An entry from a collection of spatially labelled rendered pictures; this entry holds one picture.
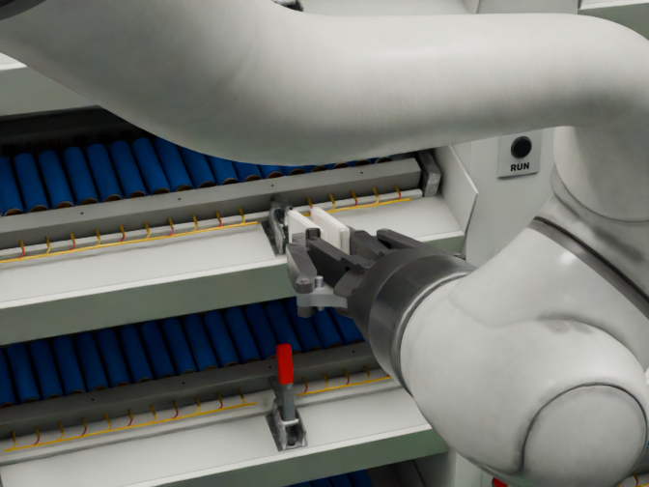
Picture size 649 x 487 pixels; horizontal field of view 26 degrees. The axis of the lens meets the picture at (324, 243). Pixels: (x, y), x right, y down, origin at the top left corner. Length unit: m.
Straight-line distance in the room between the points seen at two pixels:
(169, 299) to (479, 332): 0.44
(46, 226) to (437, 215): 0.34
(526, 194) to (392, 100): 0.68
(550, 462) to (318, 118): 0.28
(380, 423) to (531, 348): 0.56
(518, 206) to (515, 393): 0.52
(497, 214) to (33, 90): 0.42
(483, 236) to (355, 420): 0.21
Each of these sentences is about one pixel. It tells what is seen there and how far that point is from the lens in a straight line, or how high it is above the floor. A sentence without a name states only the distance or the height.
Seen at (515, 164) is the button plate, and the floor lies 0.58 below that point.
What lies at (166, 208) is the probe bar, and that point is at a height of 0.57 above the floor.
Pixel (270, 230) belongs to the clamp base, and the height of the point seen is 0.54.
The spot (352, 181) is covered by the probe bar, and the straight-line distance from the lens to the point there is 1.22.
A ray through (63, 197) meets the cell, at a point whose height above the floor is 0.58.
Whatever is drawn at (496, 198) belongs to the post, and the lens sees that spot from 1.23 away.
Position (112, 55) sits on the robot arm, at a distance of 0.45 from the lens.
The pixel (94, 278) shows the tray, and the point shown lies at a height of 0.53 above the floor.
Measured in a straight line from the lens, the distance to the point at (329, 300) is 0.96.
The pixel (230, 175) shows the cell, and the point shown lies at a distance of 1.21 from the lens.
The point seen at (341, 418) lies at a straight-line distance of 1.29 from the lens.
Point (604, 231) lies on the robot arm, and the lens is 0.78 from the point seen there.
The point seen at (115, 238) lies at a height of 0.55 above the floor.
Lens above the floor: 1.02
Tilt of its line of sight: 24 degrees down
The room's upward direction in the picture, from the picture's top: straight up
